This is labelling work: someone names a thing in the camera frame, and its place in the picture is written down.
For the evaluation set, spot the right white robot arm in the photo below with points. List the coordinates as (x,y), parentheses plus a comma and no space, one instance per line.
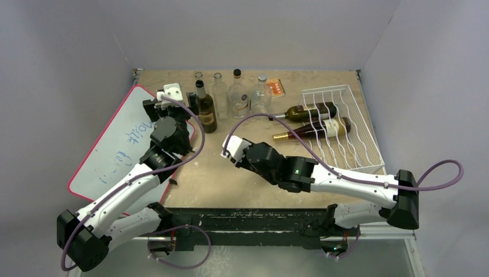
(384,197)

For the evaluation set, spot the green bottle silver cap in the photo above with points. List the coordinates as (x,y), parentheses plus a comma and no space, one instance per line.
(313,112)

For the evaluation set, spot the black table front rail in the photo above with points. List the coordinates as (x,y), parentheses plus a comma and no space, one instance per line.
(304,227)

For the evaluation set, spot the white wire wine rack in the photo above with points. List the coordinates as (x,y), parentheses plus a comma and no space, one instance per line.
(357,150)

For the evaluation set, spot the black clip lower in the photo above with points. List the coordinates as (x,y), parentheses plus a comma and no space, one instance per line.
(172,181)

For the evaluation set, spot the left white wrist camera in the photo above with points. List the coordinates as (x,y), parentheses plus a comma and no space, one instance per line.
(172,91)

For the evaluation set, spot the clear square glass bottle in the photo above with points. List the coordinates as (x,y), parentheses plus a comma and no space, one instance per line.
(198,76)

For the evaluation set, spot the red bottle gold cap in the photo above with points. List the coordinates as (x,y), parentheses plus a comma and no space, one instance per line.
(327,128)

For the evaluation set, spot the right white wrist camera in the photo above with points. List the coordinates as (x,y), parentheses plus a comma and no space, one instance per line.
(225,151)

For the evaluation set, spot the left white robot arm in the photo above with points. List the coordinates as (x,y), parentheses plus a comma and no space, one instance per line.
(88,235)

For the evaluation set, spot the olive bottle silver cap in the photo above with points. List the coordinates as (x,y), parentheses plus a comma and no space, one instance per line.
(206,108)

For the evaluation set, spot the large clear glass bottle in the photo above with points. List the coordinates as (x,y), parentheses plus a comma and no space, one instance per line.
(261,96)

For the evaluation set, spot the aluminium frame rail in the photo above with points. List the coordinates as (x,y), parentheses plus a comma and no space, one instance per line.
(336,248)

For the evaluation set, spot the red-edged whiteboard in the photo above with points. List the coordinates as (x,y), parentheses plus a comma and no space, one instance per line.
(133,154)

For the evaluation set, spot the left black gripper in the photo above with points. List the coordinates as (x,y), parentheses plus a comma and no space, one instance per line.
(155,112)

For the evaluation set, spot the clear round labelled bottle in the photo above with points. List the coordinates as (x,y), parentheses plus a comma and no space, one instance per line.
(238,96)

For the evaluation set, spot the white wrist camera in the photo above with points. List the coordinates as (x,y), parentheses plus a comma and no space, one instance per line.
(225,151)
(172,91)

